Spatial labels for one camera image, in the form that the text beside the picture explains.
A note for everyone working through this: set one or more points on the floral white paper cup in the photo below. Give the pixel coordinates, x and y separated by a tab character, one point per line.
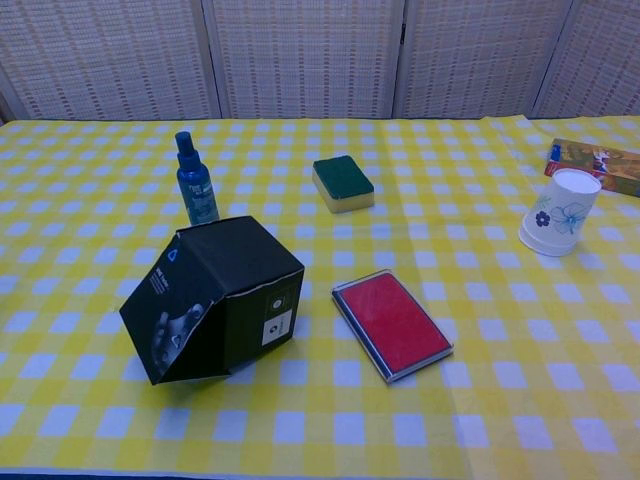
562	207
542	250

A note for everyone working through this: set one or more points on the green yellow scrub sponge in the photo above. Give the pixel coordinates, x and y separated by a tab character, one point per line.
342	177

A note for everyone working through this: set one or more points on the black cardboard box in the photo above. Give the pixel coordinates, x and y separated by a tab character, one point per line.
220	280

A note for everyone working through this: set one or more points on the red flat case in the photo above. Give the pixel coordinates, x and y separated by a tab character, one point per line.
395	325

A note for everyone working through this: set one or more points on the blue spray bottle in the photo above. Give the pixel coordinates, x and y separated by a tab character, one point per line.
196	185

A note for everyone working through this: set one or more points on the woven folding screen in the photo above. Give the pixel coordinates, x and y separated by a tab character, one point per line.
300	60

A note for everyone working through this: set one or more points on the yellow white checkered tablecloth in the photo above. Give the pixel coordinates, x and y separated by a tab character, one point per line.
450	430

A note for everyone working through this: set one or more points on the colourful printed carton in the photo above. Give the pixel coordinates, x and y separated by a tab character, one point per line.
615	167

